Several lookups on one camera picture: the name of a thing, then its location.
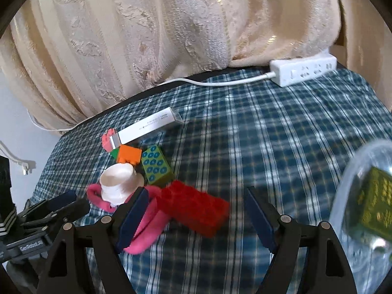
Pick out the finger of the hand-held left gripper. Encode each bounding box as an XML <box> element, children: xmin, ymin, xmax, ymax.
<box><xmin>22</xmin><ymin>198</ymin><xmax>91</xmax><ymax>237</ymax></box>
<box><xmin>29</xmin><ymin>190</ymin><xmax>78</xmax><ymax>218</ymax></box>

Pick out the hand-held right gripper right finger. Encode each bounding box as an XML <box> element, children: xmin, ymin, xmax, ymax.
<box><xmin>246</xmin><ymin>186</ymin><xmax>359</xmax><ymax>294</ymax></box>

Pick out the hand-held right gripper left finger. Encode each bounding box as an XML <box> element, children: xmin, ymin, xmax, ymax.
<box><xmin>37</xmin><ymin>187</ymin><xmax>150</xmax><ymax>294</ymax></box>

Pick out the white cup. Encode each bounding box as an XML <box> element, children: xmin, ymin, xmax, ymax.
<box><xmin>100</xmin><ymin>163</ymin><xmax>144</xmax><ymax>206</ymax></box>

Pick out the green block with blue circles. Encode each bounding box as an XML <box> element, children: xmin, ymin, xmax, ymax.
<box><xmin>141</xmin><ymin>145</ymin><xmax>175</xmax><ymax>186</ymax></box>

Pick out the red toy brick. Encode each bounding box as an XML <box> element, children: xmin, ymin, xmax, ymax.
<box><xmin>157</xmin><ymin>180</ymin><xmax>230</xmax><ymax>238</ymax></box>

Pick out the orange toy brick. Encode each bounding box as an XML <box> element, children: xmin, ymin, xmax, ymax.
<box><xmin>116</xmin><ymin>145</ymin><xmax>142</xmax><ymax>166</ymax></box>

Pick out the clear plastic container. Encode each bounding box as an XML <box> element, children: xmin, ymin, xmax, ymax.
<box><xmin>329</xmin><ymin>139</ymin><xmax>392</xmax><ymax>282</ymax></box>

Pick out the pink toy brick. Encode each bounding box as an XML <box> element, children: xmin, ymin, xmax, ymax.
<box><xmin>102</xmin><ymin>130</ymin><xmax>121</xmax><ymax>153</ymax></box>

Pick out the white medicine box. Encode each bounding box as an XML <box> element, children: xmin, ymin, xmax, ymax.
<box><xmin>110</xmin><ymin>107</ymin><xmax>184</xmax><ymax>146</ymax></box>

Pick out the blue plaid cloth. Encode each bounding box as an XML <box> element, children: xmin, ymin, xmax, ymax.
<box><xmin>6</xmin><ymin>67</ymin><xmax>392</xmax><ymax>294</ymax></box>

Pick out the dark green box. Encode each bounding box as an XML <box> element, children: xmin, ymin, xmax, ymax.
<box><xmin>351</xmin><ymin>167</ymin><xmax>392</xmax><ymax>239</ymax></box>

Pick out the white power strip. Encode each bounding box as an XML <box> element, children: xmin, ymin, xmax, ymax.
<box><xmin>269</xmin><ymin>53</ymin><xmax>337</xmax><ymax>87</ymax></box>

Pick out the cream patterned curtain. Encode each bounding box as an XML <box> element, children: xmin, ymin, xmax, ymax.
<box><xmin>0</xmin><ymin>0</ymin><xmax>392</xmax><ymax>132</ymax></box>

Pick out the white wall plug with cable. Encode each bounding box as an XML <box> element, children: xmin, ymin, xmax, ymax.
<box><xmin>0</xmin><ymin>141</ymin><xmax>37</xmax><ymax>176</ymax></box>

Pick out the white power strip cable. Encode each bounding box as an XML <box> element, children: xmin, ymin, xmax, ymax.
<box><xmin>27</xmin><ymin>72</ymin><xmax>276</xmax><ymax>131</ymax></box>

